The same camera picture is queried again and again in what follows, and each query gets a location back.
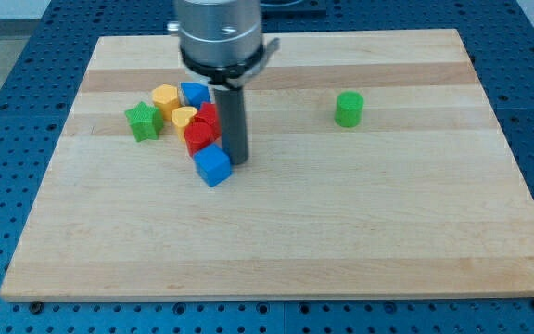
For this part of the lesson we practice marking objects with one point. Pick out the red cylinder block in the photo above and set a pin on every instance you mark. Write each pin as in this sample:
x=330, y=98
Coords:
x=197, y=136

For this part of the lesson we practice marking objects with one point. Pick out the blue cube block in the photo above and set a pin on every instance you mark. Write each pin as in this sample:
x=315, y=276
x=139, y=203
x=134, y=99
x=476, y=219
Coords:
x=212, y=165

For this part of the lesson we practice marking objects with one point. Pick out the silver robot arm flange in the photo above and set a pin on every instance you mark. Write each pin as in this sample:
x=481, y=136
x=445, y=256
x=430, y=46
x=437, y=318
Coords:
x=223, y=35

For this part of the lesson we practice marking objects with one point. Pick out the yellow heart block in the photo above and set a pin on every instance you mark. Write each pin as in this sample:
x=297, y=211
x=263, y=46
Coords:
x=181, y=118

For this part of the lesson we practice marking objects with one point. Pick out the yellow hexagon block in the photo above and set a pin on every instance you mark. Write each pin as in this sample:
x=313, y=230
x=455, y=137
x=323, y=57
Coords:
x=166, y=98

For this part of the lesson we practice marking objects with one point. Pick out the wooden board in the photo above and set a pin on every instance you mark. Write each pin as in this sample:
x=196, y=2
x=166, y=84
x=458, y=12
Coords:
x=422, y=199

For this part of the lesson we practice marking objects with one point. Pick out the red angular block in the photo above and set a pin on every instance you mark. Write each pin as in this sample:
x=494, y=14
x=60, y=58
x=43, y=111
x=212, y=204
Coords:
x=208, y=114

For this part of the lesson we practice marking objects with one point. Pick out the green cylinder block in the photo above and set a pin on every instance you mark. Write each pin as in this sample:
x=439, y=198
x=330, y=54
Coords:
x=349, y=106

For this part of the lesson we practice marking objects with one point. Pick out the green star block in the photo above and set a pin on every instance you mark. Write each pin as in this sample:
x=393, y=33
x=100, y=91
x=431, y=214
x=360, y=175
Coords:
x=145, y=122

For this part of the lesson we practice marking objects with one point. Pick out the blue wedge block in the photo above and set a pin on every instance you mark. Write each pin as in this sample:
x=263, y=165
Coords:
x=195, y=94

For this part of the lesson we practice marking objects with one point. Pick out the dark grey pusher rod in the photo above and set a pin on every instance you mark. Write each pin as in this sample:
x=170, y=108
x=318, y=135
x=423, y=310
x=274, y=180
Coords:
x=230, y=105

